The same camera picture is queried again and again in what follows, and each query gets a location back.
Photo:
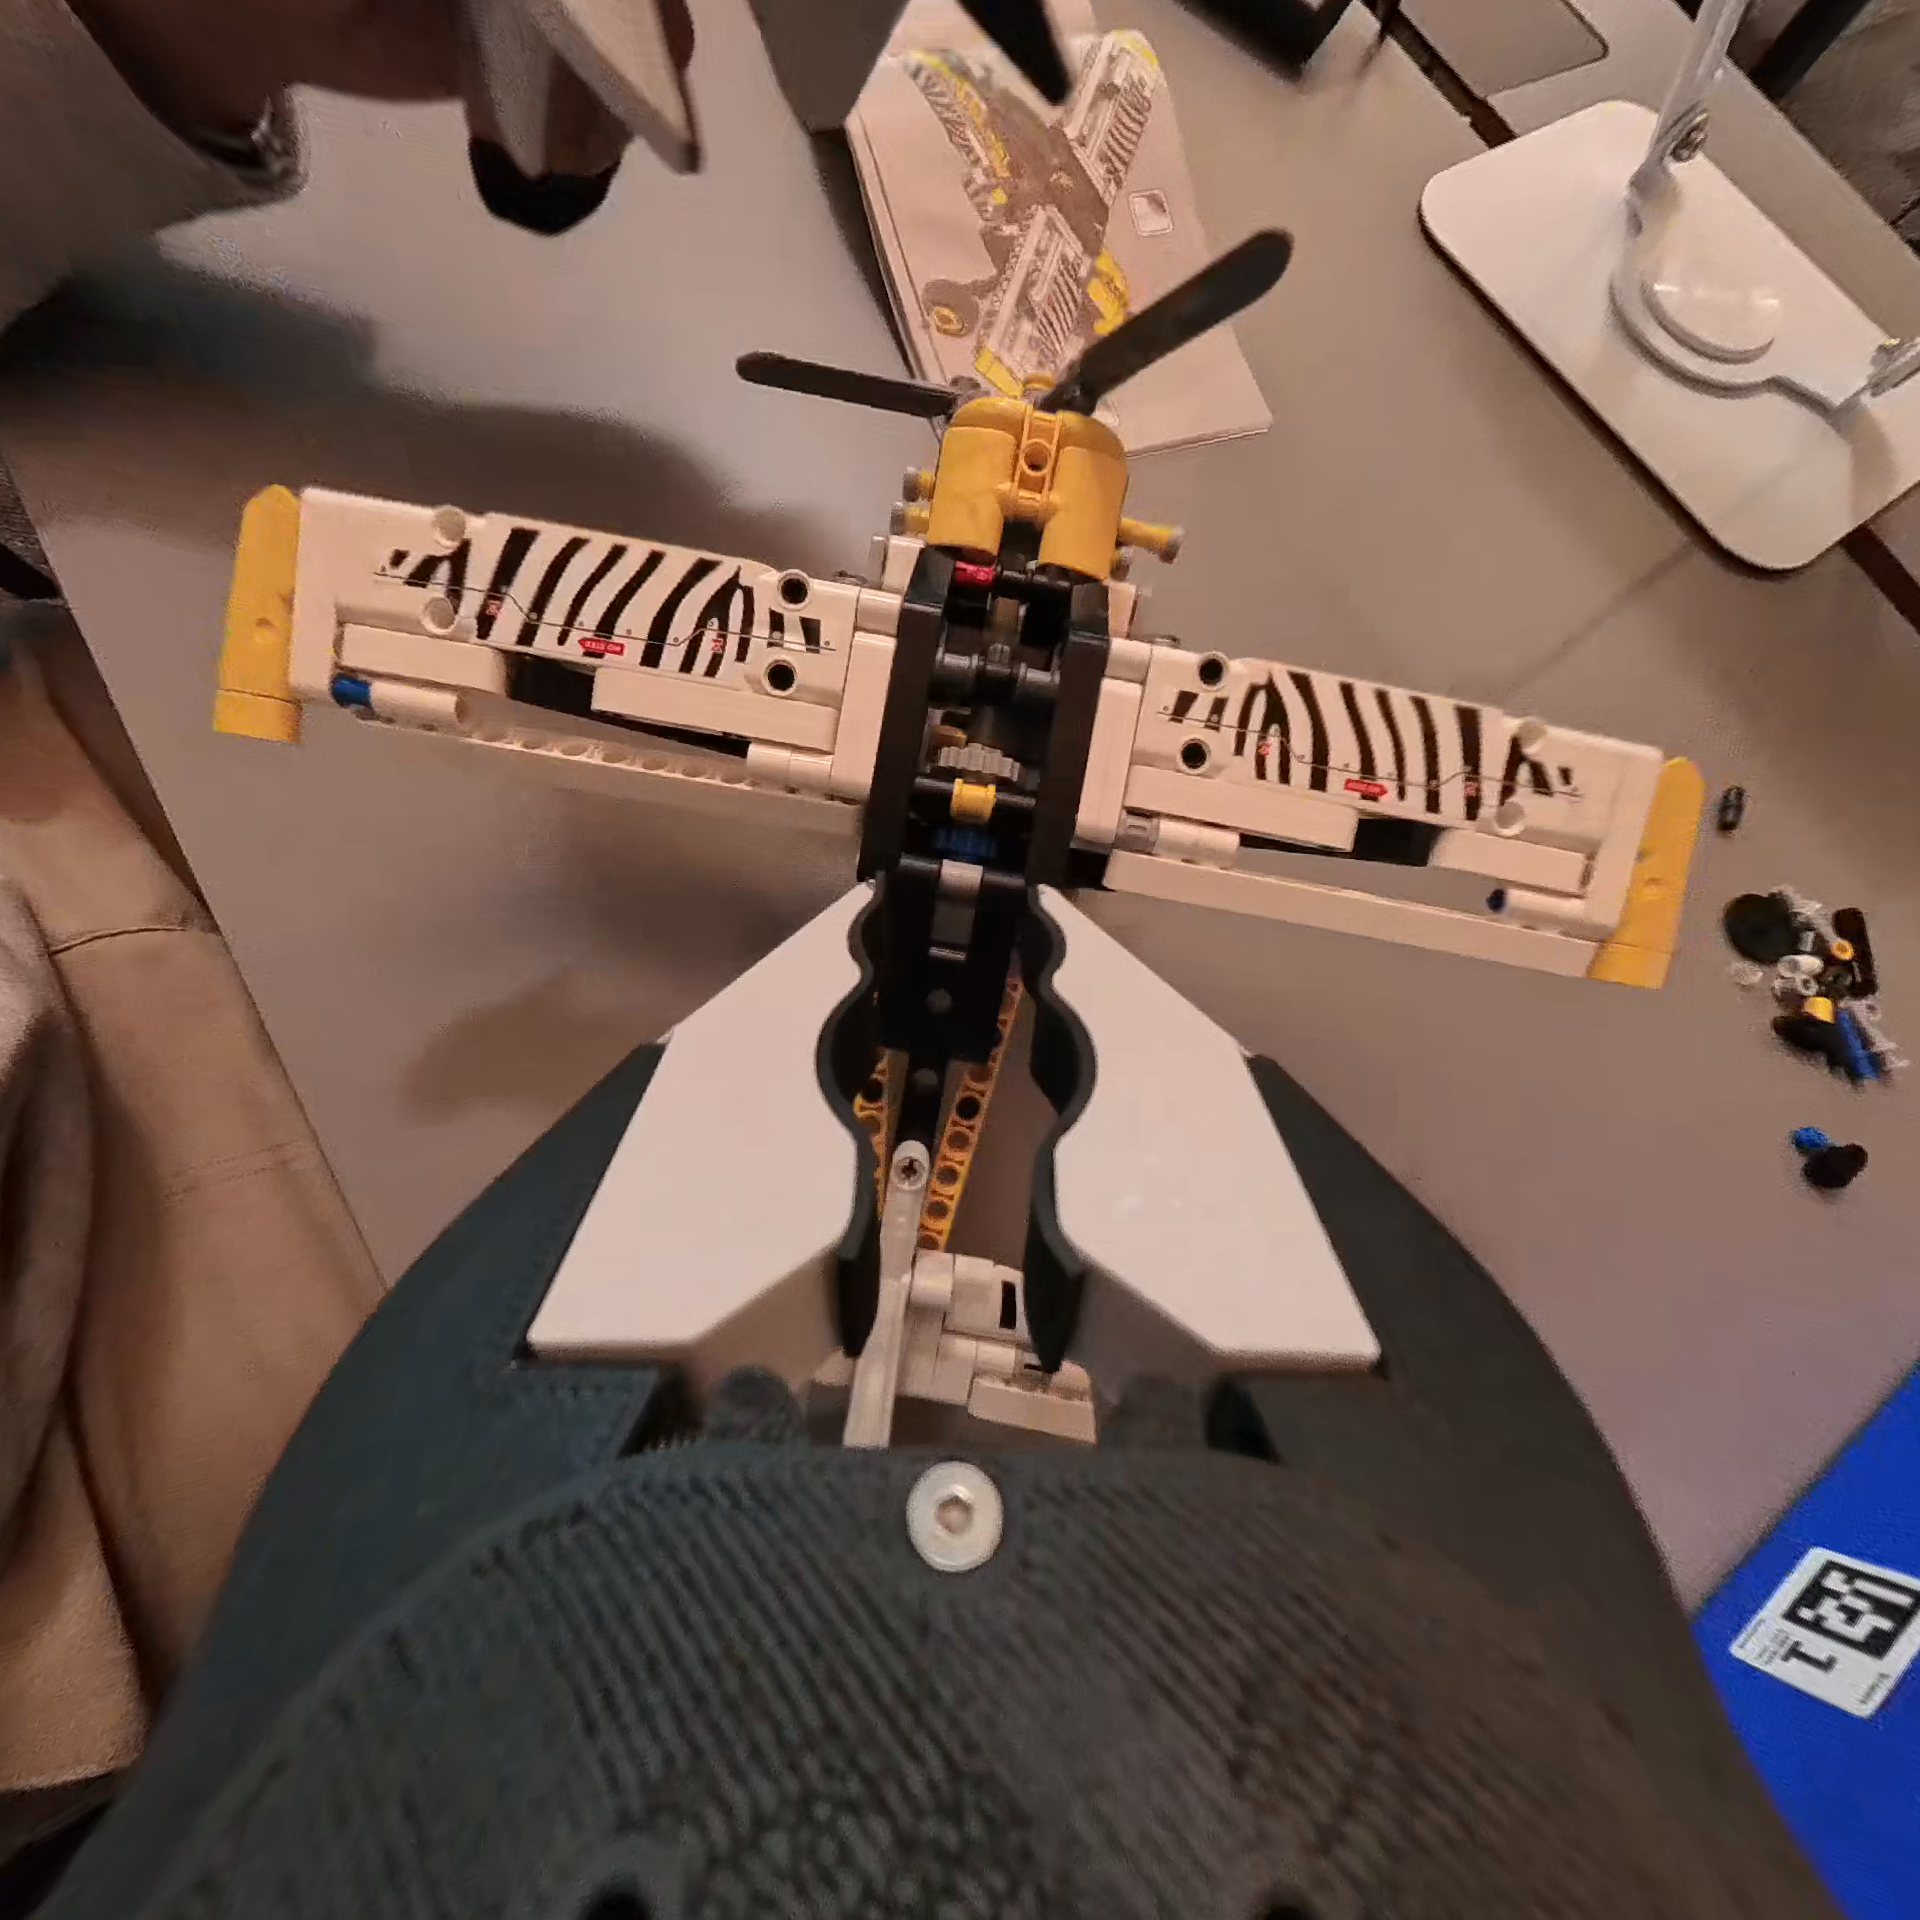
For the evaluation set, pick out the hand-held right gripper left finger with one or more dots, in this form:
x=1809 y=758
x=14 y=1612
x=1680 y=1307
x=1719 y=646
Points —
x=705 y=1202

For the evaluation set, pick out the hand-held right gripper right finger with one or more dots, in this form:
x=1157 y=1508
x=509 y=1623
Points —
x=1215 y=1202

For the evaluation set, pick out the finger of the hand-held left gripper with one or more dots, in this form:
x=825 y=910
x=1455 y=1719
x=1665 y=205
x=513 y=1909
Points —
x=825 y=60

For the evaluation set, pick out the lego instruction booklet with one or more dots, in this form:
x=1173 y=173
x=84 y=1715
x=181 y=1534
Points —
x=1037 y=196

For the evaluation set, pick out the lego airplane model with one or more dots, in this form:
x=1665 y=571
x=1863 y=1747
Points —
x=991 y=676

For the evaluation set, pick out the person's left forearm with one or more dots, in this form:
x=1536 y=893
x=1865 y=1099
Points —
x=119 y=150

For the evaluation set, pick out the loose small lego pieces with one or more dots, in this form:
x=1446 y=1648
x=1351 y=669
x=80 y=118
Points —
x=1809 y=962

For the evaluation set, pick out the person's beige trousers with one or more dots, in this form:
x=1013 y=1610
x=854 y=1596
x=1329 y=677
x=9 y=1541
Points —
x=150 y=1202

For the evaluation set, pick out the white monitor stand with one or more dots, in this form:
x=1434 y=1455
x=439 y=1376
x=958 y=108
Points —
x=1590 y=284

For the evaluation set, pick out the blue plastic bin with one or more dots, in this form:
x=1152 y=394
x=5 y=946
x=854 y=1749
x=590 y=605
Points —
x=1829 y=1724

